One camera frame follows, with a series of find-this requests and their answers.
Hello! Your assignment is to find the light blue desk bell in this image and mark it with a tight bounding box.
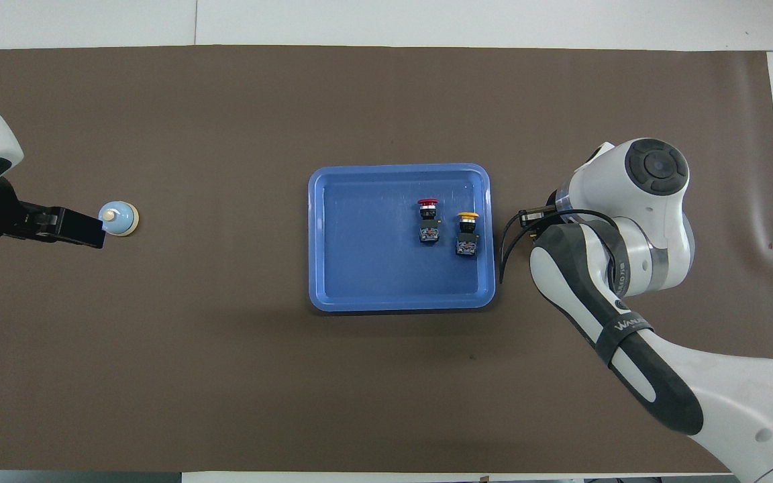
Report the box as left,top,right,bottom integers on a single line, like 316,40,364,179
98,201,140,238

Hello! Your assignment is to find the red push button switch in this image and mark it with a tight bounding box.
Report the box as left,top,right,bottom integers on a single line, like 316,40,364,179
417,198,442,246

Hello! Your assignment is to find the blue plastic tray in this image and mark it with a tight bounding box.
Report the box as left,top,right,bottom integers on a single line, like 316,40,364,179
308,163,497,313

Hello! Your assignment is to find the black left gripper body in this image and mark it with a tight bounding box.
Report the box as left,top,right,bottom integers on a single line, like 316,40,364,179
0,178,58,249

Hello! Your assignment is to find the brown table mat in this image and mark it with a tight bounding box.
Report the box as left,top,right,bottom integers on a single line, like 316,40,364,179
0,46,773,474

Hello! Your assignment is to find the yellow push button switch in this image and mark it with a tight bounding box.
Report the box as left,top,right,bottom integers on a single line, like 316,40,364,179
455,212,481,258

